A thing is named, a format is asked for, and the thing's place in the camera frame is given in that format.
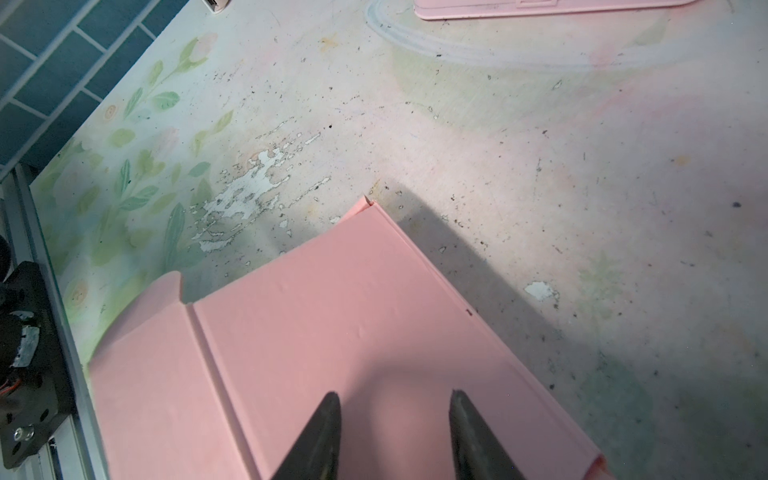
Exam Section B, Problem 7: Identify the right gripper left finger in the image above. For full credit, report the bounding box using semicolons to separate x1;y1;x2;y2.
272;391;342;480

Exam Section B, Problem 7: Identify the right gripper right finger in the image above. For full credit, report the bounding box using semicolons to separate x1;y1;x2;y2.
449;390;525;480

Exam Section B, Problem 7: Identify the pink paper box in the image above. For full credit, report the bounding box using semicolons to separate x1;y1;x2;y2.
88;199;610;479

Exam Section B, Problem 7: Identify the pink pencil case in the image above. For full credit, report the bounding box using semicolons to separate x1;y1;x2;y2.
413;0;693;20

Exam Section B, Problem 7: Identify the small white pencil sharpener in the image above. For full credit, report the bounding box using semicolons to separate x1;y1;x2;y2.
202;0;230;14

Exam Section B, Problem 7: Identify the aluminium front rail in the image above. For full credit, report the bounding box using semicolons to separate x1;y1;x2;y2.
1;165;109;479

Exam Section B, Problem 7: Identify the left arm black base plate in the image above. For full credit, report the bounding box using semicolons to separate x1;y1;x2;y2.
1;261;75;469

